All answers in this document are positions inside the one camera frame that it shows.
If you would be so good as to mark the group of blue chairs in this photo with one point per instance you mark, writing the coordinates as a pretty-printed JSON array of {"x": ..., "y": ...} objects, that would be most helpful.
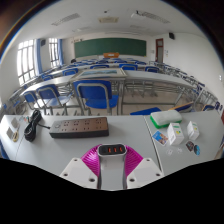
[{"x": 128, "y": 66}]

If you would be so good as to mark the white ceiling projector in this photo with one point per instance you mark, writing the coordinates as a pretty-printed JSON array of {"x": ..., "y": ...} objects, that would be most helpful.
[{"x": 137, "y": 15}]

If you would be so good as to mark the blue round sticker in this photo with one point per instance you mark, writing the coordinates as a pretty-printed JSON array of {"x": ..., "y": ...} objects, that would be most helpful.
[{"x": 197, "y": 150}]

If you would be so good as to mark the black wall speaker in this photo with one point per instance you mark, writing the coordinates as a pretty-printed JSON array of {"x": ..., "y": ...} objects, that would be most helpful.
[
  {"x": 171, "y": 35},
  {"x": 43, "y": 42}
]

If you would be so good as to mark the dark grey power strip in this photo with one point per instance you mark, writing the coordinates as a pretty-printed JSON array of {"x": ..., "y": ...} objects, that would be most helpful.
[{"x": 80, "y": 128}]

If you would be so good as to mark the group of ceiling light panels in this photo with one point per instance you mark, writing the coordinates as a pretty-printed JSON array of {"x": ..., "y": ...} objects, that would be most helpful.
[{"x": 66, "y": 19}]

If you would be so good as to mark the white box with green print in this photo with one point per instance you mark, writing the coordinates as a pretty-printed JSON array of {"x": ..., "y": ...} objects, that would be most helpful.
[{"x": 175, "y": 134}]

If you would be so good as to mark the ceiling air conditioner panel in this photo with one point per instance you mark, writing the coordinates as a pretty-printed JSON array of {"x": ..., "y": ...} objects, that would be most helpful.
[{"x": 108, "y": 20}]

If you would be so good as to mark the framed picture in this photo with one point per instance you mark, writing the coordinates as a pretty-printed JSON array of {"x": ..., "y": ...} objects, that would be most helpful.
[{"x": 99, "y": 72}]

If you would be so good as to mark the blue curtain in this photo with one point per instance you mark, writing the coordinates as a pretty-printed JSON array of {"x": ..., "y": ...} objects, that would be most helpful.
[
  {"x": 39, "y": 56},
  {"x": 60, "y": 51}
]

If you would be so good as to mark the green chalkboard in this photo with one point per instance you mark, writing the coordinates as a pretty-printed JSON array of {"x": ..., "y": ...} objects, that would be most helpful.
[{"x": 110, "y": 47}]

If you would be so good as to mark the long grey desk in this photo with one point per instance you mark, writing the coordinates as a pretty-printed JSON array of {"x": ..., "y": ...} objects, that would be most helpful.
[{"x": 150, "y": 76}]

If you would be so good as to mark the large bright window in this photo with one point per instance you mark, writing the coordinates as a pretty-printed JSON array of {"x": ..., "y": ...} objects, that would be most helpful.
[{"x": 26, "y": 61}]

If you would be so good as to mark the dark round sticker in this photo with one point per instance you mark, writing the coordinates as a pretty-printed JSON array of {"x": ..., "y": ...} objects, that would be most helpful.
[{"x": 190, "y": 146}]

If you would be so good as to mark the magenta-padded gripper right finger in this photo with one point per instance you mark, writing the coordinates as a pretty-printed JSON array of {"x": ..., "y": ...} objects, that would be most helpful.
[{"x": 145, "y": 170}]

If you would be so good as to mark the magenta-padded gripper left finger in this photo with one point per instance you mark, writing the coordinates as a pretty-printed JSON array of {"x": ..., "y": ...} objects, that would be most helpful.
[{"x": 75, "y": 168}]

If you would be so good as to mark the orange lectern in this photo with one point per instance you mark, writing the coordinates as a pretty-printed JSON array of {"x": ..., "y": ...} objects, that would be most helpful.
[{"x": 111, "y": 55}]

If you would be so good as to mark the brown classroom door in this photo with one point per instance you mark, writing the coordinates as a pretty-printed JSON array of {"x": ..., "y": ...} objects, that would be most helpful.
[{"x": 159, "y": 46}]

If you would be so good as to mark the blue metal-framed chair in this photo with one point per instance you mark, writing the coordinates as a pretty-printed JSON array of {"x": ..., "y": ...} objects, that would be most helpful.
[
  {"x": 49, "y": 92},
  {"x": 30, "y": 97},
  {"x": 95, "y": 91}
]

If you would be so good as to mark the white three-port charger block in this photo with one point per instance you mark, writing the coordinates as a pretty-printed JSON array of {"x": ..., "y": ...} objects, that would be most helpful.
[{"x": 112, "y": 166}]

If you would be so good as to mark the narrow bright window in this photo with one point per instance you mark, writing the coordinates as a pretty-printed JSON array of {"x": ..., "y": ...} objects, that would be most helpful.
[{"x": 53, "y": 51}]

